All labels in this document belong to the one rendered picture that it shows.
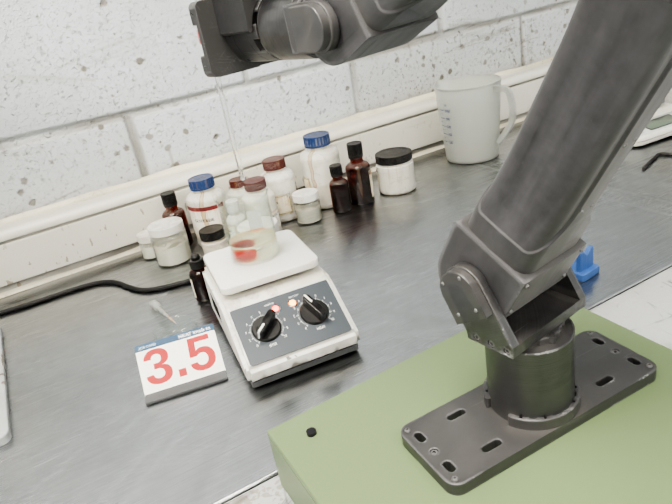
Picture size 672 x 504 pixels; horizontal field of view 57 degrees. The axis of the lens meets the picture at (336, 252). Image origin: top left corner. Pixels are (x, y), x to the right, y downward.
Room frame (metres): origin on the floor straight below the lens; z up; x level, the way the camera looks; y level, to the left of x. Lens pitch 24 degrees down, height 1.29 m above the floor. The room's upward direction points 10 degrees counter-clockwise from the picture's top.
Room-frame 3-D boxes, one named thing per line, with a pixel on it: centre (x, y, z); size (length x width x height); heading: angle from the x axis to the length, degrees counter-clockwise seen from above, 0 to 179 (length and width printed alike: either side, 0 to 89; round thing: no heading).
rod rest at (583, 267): (0.68, -0.27, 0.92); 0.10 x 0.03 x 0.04; 32
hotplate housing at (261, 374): (0.66, 0.09, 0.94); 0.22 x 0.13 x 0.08; 18
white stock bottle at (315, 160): (1.07, 0.00, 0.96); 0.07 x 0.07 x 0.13
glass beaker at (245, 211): (0.69, 0.10, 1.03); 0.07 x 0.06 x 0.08; 33
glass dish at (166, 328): (0.67, 0.21, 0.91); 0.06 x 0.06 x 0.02
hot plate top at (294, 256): (0.68, 0.09, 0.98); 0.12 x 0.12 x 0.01; 18
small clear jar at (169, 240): (0.93, 0.26, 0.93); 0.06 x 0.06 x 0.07
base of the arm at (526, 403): (0.37, -0.13, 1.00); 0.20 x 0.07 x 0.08; 113
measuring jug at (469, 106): (1.18, -0.32, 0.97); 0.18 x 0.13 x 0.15; 35
